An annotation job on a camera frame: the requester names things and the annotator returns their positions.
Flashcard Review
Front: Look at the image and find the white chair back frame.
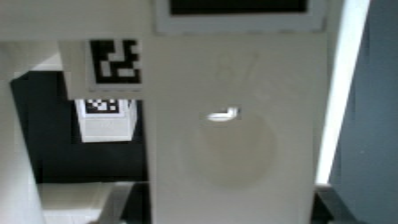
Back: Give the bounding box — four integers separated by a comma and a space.
0, 0, 372, 224

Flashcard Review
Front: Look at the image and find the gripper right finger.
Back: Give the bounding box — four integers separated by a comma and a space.
313, 185, 368, 224

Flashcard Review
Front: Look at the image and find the white chair seat part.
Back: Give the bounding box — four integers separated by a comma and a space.
59, 39, 145, 99

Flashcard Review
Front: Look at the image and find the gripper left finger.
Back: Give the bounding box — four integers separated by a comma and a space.
97, 182, 150, 224

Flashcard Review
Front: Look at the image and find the white chair leg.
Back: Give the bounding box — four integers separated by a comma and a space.
75, 99, 137, 143

